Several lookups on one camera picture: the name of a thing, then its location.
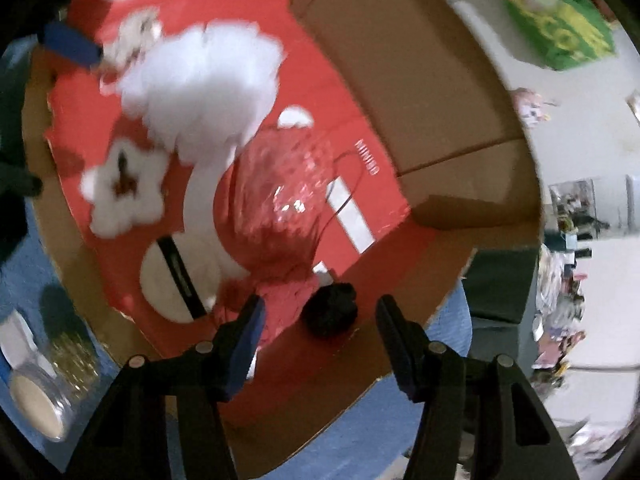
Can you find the red mesh bath loofah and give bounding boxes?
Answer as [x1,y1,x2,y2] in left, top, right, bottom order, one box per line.
[214,127,364,280]

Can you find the white sachet packet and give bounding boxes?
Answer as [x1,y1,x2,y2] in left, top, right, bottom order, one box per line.
[0,310,38,380]

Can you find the wall mirror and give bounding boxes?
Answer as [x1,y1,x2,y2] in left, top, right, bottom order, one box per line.
[549,174,639,238]

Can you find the table with dark green cloth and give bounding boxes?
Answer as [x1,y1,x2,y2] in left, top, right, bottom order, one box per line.
[462,248,538,376]

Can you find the green tote bag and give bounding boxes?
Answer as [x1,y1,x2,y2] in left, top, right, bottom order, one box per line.
[502,0,616,72]

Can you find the white crochet flower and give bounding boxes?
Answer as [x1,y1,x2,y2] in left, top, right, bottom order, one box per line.
[79,138,169,240]

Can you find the white mesh bath loofah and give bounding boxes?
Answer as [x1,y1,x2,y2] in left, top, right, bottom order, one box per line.
[117,21,285,165]

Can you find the dark red knitted item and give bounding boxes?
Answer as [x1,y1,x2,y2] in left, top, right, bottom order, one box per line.
[213,273,319,348]

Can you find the pink plush toy on wall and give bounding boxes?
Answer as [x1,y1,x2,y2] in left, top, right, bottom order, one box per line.
[510,88,558,129]

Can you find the white round puff with band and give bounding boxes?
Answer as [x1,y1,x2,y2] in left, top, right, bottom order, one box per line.
[139,232,248,324]

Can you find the clear jar with gold beads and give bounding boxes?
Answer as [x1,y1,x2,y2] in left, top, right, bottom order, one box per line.
[9,333,100,442]

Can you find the cardboard box with red lining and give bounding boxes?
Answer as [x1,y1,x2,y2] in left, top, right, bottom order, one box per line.
[23,0,540,479]

